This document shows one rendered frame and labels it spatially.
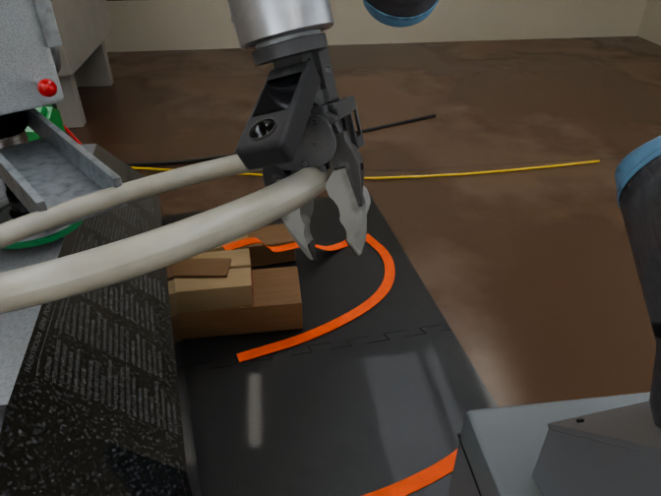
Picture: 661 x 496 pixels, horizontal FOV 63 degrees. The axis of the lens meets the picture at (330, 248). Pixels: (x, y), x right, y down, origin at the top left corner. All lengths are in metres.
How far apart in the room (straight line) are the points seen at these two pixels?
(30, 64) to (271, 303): 1.23
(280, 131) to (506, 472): 0.52
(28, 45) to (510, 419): 1.02
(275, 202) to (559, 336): 1.93
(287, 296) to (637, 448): 1.64
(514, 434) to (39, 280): 0.62
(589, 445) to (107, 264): 0.50
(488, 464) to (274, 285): 1.50
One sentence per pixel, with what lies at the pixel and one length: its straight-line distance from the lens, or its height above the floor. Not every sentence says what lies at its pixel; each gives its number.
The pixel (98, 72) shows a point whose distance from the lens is 5.20.
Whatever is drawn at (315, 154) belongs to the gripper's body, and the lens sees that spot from 0.51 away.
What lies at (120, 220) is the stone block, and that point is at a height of 0.73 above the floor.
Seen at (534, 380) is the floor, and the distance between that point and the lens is 2.10.
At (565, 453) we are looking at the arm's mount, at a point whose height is 0.94.
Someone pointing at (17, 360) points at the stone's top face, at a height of 0.81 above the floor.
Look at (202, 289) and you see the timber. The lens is 2.01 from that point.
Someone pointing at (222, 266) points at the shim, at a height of 0.26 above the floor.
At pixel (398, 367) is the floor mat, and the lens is 2.01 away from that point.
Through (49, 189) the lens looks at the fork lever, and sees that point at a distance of 0.98.
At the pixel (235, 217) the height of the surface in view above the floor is 1.25.
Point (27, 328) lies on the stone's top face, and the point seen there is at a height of 0.81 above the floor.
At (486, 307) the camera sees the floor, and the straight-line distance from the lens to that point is 2.35.
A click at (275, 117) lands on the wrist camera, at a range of 0.46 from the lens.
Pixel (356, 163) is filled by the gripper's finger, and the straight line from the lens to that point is 0.51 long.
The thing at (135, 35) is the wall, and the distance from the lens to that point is 6.25.
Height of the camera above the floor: 1.47
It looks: 34 degrees down
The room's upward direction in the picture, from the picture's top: straight up
